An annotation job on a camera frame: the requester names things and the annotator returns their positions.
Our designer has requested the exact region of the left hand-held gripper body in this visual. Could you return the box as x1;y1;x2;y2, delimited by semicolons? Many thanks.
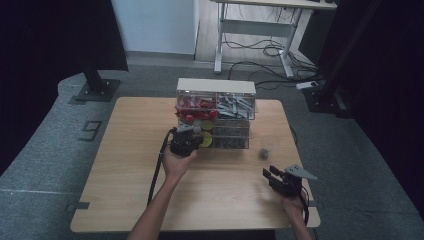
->
170;123;201;158

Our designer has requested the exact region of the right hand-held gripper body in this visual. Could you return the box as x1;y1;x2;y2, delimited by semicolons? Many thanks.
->
275;164;318;198

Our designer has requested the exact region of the clear acrylic organizer box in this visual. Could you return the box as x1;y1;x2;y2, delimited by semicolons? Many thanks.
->
175;77;258;150

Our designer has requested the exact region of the person's right hand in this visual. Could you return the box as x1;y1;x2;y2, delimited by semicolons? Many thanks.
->
281;193;309;221

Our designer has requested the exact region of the person's left hand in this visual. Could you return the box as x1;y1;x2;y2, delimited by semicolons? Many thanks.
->
162;146;198;183

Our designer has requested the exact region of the pile of red packets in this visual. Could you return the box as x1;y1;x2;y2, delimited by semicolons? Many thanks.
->
175;94;219;123

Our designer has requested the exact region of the pile of dark packets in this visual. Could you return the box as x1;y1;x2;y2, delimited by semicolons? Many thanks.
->
213;120;250;149

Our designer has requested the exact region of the pile of grey packets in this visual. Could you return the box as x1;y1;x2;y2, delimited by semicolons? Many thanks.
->
216;93;256;120

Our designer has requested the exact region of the white power strip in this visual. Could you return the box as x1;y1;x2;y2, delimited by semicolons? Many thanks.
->
295;80;319;91

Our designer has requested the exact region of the white-legged desk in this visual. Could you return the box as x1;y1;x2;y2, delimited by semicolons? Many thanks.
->
209;0;338;79

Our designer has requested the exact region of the dark curtain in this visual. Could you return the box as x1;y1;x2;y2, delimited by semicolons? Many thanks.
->
0;0;129;176
298;0;424;221

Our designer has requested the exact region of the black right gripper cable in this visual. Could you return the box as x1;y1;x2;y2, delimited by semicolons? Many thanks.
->
299;185;310;226

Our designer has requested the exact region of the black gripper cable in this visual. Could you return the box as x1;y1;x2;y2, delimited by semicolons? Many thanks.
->
147;127;177;207
299;185;310;226

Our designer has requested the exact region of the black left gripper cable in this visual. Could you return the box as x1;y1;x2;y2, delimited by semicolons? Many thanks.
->
147;127;177;207

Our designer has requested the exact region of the black metal frame stand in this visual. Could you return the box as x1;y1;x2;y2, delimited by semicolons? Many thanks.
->
301;0;384;119

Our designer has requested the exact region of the black stand with base plate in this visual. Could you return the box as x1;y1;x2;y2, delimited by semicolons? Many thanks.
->
74;61;122;103

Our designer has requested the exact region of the bundle of black floor cables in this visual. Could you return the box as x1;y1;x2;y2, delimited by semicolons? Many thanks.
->
222;33;323;92

